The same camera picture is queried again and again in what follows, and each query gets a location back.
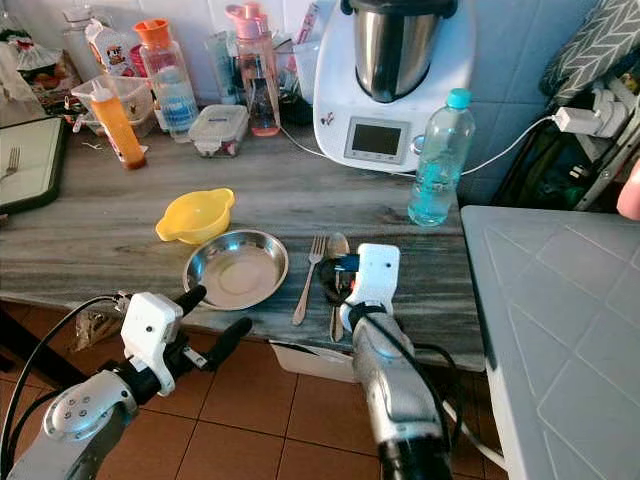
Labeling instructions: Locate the steel fork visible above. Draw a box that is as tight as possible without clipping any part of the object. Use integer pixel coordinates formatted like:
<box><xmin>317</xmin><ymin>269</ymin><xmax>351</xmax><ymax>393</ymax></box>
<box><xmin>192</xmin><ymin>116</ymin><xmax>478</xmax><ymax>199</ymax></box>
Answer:
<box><xmin>4</xmin><ymin>147</ymin><xmax>24</xmax><ymax>181</ymax></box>
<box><xmin>292</xmin><ymin>235</ymin><xmax>328</xmax><ymax>327</ymax></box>

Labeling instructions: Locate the steel spoon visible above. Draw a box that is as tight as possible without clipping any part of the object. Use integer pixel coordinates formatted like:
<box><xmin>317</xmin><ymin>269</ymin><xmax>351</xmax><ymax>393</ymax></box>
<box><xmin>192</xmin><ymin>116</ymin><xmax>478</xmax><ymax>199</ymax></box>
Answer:
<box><xmin>327</xmin><ymin>232</ymin><xmax>352</xmax><ymax>342</ymax></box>

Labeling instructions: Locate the round steel plate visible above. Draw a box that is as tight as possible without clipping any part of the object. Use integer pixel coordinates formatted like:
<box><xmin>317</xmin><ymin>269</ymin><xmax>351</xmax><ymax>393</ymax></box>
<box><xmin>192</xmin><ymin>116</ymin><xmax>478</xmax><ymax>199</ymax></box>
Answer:
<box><xmin>184</xmin><ymin>229</ymin><xmax>290</xmax><ymax>312</ymax></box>

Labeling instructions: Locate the white plastic bin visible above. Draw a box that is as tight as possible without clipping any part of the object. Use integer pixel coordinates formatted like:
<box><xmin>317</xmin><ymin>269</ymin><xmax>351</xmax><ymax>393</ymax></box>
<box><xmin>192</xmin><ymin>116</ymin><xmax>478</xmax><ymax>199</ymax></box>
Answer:
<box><xmin>270</xmin><ymin>342</ymin><xmax>357</xmax><ymax>382</ymax></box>

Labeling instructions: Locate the yellow plastic bowl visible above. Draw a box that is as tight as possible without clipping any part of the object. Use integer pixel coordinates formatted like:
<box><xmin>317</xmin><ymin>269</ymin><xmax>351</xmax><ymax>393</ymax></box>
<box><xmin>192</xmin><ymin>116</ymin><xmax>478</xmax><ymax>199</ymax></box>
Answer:
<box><xmin>156</xmin><ymin>188</ymin><xmax>236</xmax><ymax>246</ymax></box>

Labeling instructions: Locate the crumpled clear plastic bag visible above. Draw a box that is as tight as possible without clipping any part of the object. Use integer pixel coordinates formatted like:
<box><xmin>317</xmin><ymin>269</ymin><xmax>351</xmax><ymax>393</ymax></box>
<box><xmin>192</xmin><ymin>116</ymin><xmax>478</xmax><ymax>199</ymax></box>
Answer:
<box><xmin>75</xmin><ymin>310</ymin><xmax>127</xmax><ymax>351</ymax></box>

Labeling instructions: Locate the clear water bottle teal cap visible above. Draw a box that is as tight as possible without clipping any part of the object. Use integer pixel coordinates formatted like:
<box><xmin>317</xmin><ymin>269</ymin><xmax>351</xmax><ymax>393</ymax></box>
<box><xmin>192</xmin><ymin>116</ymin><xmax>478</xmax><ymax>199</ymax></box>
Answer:
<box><xmin>407</xmin><ymin>88</ymin><xmax>477</xmax><ymax>228</ymax></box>

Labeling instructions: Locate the small lidded clear container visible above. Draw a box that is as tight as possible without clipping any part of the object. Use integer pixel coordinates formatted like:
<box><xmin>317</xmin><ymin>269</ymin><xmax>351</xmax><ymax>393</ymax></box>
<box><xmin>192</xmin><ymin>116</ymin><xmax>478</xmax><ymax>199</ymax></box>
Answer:
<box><xmin>187</xmin><ymin>104</ymin><xmax>250</xmax><ymax>158</ymax></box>

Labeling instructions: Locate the white food processor steel bowl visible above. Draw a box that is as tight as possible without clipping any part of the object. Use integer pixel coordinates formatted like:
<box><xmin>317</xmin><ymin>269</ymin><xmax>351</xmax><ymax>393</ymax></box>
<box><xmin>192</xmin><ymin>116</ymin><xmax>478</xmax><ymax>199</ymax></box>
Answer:
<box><xmin>313</xmin><ymin>0</ymin><xmax>478</xmax><ymax>177</ymax></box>

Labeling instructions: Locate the orange sauce squeeze bottle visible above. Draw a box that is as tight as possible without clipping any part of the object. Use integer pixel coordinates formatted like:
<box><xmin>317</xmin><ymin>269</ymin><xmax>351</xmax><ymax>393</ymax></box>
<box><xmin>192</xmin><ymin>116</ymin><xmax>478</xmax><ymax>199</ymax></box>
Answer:
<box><xmin>88</xmin><ymin>80</ymin><xmax>149</xmax><ymax>172</ymax></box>

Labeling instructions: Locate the dark rimmed pale tray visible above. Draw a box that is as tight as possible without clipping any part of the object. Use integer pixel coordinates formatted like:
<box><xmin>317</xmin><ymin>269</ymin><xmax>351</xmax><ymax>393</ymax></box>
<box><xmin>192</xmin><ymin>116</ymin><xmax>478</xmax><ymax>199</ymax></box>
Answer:
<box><xmin>0</xmin><ymin>117</ymin><xmax>68</xmax><ymax>214</ymax></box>

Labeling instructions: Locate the open clear plastic box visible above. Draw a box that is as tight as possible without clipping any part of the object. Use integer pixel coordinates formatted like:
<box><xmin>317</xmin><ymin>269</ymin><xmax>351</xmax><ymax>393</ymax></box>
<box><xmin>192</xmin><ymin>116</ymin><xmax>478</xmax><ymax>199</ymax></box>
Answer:
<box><xmin>72</xmin><ymin>75</ymin><xmax>158</xmax><ymax>136</ymax></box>

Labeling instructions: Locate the clear bottle pink lid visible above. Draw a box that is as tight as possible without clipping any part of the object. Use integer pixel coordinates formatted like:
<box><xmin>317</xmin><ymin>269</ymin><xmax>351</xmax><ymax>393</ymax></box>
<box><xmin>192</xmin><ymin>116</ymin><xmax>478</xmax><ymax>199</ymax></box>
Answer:
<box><xmin>226</xmin><ymin>2</ymin><xmax>282</xmax><ymax>138</ymax></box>

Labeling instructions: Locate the clear bottle orange cap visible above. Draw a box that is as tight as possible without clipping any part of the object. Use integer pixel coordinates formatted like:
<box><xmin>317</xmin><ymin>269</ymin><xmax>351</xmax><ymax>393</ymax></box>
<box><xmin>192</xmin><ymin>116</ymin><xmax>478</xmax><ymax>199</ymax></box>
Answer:
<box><xmin>135</xmin><ymin>18</ymin><xmax>200</xmax><ymax>142</ymax></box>

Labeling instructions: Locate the clear plastic cup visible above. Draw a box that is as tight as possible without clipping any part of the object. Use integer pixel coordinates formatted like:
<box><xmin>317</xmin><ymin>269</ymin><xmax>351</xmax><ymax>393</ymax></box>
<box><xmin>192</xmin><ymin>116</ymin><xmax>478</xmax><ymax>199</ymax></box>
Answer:
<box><xmin>285</xmin><ymin>0</ymin><xmax>327</xmax><ymax>101</ymax></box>

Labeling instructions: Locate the white square-patterned plastic table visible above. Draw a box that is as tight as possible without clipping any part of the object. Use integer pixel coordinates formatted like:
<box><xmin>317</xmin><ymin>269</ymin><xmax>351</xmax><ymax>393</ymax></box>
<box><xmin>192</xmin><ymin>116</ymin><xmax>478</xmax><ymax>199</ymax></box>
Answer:
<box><xmin>460</xmin><ymin>205</ymin><xmax>640</xmax><ymax>480</ymax></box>

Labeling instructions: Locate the black bag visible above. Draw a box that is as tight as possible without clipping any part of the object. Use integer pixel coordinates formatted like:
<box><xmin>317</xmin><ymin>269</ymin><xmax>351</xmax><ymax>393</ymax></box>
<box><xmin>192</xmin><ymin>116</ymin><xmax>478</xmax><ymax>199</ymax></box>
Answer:
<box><xmin>495</xmin><ymin>125</ymin><xmax>640</xmax><ymax>211</ymax></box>

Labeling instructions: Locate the steel fork on tray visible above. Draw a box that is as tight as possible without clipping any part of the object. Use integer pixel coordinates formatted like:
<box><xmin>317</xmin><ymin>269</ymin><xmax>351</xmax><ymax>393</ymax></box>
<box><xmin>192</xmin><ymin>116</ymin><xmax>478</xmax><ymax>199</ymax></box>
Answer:
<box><xmin>4</xmin><ymin>147</ymin><xmax>24</xmax><ymax>181</ymax></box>

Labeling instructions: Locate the white plug adapter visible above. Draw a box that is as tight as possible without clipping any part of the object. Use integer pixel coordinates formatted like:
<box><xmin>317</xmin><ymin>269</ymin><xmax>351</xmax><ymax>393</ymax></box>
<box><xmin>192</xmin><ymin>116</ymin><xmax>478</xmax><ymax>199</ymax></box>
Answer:
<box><xmin>553</xmin><ymin>103</ymin><xmax>607</xmax><ymax>138</ymax></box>

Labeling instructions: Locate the colourful food package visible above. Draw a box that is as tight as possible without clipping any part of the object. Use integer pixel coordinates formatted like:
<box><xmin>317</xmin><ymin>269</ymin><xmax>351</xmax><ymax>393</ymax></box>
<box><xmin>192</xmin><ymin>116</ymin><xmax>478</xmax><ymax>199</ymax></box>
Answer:
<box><xmin>5</xmin><ymin>30</ymin><xmax>81</xmax><ymax>107</ymax></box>

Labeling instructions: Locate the pink rounded object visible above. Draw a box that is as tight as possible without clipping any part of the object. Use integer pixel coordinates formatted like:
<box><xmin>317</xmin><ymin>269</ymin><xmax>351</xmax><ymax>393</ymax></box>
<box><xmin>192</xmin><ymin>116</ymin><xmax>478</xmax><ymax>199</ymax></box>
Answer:
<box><xmin>616</xmin><ymin>158</ymin><xmax>640</xmax><ymax>222</ymax></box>

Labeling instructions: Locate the clear glass jar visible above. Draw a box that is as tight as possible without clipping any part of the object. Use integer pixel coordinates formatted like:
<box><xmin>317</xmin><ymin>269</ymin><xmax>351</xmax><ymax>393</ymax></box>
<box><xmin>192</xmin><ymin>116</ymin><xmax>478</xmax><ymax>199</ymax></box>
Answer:
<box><xmin>60</xmin><ymin>5</ymin><xmax>101</xmax><ymax>76</ymax></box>

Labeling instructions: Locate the grey patterned cushion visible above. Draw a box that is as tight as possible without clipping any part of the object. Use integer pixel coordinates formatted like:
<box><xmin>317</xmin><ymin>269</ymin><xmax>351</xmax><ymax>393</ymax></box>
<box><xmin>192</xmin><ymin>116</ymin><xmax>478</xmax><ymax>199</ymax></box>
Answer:
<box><xmin>540</xmin><ymin>0</ymin><xmax>640</xmax><ymax>101</ymax></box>

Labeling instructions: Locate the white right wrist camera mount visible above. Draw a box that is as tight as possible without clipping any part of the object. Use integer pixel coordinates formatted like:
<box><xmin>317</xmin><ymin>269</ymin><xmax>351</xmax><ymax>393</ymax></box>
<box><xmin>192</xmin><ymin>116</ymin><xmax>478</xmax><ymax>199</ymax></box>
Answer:
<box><xmin>340</xmin><ymin>243</ymin><xmax>402</xmax><ymax>332</ymax></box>

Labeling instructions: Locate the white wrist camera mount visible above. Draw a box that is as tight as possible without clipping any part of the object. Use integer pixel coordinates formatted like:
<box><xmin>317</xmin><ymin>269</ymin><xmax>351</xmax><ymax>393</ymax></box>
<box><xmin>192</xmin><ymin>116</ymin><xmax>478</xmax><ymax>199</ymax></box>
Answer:
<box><xmin>120</xmin><ymin>292</ymin><xmax>187</xmax><ymax>374</ymax></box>
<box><xmin>340</xmin><ymin>243</ymin><xmax>402</xmax><ymax>332</ymax></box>

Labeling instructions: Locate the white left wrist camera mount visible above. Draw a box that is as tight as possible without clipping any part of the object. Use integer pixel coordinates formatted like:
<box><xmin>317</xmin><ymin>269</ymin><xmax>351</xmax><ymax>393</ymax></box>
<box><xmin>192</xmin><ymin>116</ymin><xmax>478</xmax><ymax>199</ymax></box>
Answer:
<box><xmin>120</xmin><ymin>292</ymin><xmax>187</xmax><ymax>374</ymax></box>

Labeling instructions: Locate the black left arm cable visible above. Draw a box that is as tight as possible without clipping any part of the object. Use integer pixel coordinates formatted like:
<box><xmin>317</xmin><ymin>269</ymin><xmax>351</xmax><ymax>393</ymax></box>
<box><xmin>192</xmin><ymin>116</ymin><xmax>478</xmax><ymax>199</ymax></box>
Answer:
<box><xmin>0</xmin><ymin>294</ymin><xmax>129</xmax><ymax>480</ymax></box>

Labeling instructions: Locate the white power cord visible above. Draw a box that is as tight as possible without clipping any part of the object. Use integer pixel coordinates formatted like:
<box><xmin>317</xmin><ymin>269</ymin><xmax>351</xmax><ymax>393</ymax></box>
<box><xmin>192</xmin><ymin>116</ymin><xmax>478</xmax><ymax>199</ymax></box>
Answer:
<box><xmin>460</xmin><ymin>115</ymin><xmax>561</xmax><ymax>179</ymax></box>

